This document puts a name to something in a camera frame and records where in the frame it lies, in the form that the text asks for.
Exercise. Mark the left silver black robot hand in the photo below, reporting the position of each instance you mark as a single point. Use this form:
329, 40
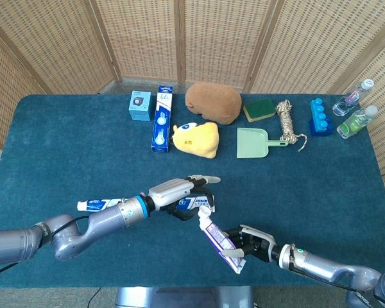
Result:
167, 192

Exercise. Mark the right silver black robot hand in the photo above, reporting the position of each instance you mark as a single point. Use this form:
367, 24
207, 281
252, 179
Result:
260, 244

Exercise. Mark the purple white toothpaste tube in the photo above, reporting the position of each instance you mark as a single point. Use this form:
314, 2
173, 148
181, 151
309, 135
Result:
216, 237

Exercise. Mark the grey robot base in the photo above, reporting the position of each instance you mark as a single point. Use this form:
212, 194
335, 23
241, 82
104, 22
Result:
186, 296

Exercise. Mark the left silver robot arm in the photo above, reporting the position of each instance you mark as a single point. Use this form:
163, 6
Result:
115, 218

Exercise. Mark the blue Crest logo toothpaste tube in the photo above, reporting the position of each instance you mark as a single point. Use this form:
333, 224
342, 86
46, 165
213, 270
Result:
195, 202

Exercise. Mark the long blue toothpaste carton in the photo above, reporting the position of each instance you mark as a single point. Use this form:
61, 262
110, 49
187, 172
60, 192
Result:
162, 122

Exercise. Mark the crumpled blue white toothpaste tube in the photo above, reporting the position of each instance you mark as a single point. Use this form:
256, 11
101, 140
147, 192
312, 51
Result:
93, 205

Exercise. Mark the yellow plush toy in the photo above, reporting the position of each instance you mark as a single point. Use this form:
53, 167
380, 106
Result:
199, 139

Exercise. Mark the small light blue box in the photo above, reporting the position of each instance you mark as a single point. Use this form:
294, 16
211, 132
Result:
140, 106

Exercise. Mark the teal carpet table cover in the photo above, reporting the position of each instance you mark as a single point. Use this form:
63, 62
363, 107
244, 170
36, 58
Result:
83, 154

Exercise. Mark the light green plastic dustpan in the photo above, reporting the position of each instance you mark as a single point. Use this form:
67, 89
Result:
251, 142

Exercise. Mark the brown plush toy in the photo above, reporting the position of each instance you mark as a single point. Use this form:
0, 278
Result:
215, 102

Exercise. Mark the green yellow sponge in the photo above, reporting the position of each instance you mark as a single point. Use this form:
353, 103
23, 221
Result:
259, 109

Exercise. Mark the blue toy building block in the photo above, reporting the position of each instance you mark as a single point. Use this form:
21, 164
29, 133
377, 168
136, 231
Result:
321, 120

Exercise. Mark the green liquid plastic bottle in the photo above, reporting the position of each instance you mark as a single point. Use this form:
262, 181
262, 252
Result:
353, 125

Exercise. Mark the woven wicker folding screen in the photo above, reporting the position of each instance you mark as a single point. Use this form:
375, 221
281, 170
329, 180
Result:
147, 38

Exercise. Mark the clear water bottle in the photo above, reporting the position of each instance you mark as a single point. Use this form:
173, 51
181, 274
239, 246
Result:
349, 99

